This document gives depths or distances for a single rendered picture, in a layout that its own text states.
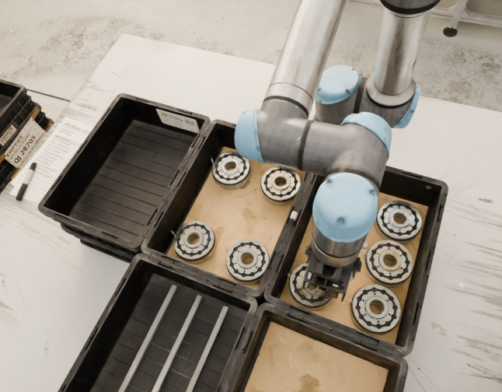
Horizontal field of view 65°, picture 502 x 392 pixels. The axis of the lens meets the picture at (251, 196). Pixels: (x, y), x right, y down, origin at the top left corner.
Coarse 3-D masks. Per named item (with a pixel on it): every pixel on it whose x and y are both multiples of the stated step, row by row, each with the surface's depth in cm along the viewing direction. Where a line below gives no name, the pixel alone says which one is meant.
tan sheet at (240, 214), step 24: (264, 168) 108; (216, 192) 106; (240, 192) 105; (192, 216) 103; (216, 216) 102; (240, 216) 102; (264, 216) 101; (192, 240) 100; (264, 240) 98; (192, 264) 97; (216, 264) 96
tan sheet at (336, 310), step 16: (304, 240) 97; (368, 240) 95; (416, 240) 94; (304, 256) 95; (416, 256) 92; (288, 288) 92; (352, 288) 90; (400, 288) 89; (336, 304) 89; (400, 304) 88; (336, 320) 87; (352, 320) 87; (384, 336) 85
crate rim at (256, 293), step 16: (208, 128) 104; (192, 160) 99; (304, 176) 94; (176, 192) 95; (288, 224) 88; (144, 240) 90; (160, 256) 88; (272, 256) 85; (192, 272) 86; (208, 272) 85; (240, 288) 83
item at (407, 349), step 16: (416, 176) 91; (304, 192) 92; (304, 208) 90; (288, 240) 87; (432, 240) 83; (432, 256) 82; (272, 272) 84; (272, 288) 82; (272, 304) 81; (288, 304) 80; (416, 304) 78; (320, 320) 78; (416, 320) 76; (352, 336) 76; (368, 336) 76; (400, 352) 74
